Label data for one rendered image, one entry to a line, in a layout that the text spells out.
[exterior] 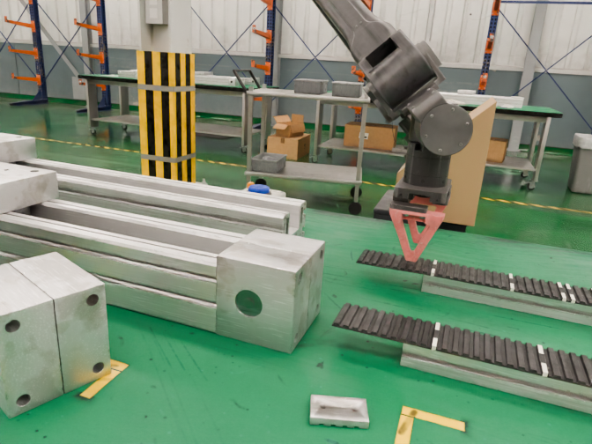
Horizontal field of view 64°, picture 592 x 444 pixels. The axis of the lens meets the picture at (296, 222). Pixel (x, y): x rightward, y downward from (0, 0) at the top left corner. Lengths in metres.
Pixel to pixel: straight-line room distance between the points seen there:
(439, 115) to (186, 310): 0.35
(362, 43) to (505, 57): 7.50
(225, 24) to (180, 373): 8.86
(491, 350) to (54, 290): 0.41
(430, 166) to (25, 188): 0.54
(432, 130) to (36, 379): 0.46
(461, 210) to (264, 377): 0.64
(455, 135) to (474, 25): 7.61
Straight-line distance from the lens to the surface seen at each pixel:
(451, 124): 0.56
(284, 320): 0.50
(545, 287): 0.70
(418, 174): 0.64
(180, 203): 0.75
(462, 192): 1.01
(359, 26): 0.69
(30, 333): 0.45
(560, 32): 8.22
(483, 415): 0.49
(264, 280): 0.49
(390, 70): 0.62
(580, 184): 5.59
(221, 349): 0.53
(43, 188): 0.76
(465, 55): 8.13
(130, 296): 0.60
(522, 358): 0.53
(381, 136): 5.47
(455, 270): 0.70
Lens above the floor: 1.07
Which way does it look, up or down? 18 degrees down
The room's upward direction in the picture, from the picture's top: 3 degrees clockwise
